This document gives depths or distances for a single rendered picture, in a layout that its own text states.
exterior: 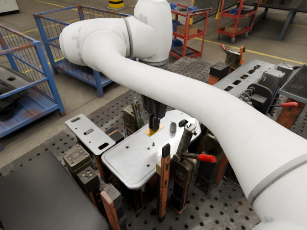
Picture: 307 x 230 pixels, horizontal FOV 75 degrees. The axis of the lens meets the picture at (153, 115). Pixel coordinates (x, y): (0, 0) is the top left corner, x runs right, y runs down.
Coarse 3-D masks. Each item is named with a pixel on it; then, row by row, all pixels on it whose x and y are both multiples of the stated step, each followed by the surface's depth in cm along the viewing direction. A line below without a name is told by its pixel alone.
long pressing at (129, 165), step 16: (256, 64) 144; (272, 64) 144; (224, 80) 126; (240, 80) 127; (256, 80) 126; (176, 112) 102; (144, 128) 92; (128, 144) 85; (144, 144) 85; (160, 144) 85; (176, 144) 85; (112, 160) 78; (128, 160) 78; (144, 160) 78; (128, 176) 73; (144, 176) 73
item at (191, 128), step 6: (180, 126) 64; (186, 126) 63; (192, 126) 62; (186, 132) 62; (192, 132) 62; (186, 138) 63; (180, 144) 67; (186, 144) 67; (180, 150) 69; (186, 150) 72; (180, 156) 71
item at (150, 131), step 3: (159, 126) 80; (162, 126) 80; (147, 129) 78; (150, 129) 78; (159, 129) 78; (144, 132) 77; (147, 132) 77; (150, 132) 77; (153, 132) 77; (156, 132) 77; (147, 135) 76; (150, 135) 76
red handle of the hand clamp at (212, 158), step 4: (184, 152) 71; (188, 152) 70; (184, 156) 71; (188, 156) 69; (192, 156) 67; (196, 156) 66; (200, 156) 64; (204, 156) 63; (208, 156) 62; (212, 156) 61; (200, 160) 65; (204, 160) 63; (208, 160) 62; (212, 160) 61
